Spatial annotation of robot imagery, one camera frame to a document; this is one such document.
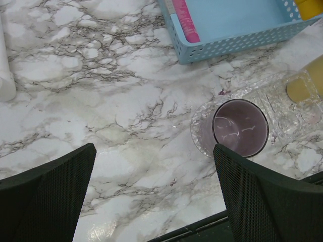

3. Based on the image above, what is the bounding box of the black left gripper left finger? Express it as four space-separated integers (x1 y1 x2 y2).
1 143 96 241

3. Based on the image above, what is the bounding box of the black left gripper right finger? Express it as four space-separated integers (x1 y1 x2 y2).
213 143 323 242

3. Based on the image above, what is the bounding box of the purple mug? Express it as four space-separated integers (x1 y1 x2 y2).
198 99 269 158

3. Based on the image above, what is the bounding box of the clear glass organizer insert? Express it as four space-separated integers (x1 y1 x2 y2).
250 72 322 144

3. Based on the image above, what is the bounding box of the clear textured glass tray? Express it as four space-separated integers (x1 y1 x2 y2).
190 70 322 158

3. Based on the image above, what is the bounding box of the yellow mug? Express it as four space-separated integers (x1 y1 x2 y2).
286 55 322 103

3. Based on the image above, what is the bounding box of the light blue perforated basket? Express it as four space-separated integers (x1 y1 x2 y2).
158 1 322 64

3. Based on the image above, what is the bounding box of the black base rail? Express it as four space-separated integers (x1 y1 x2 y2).
151 171 323 242

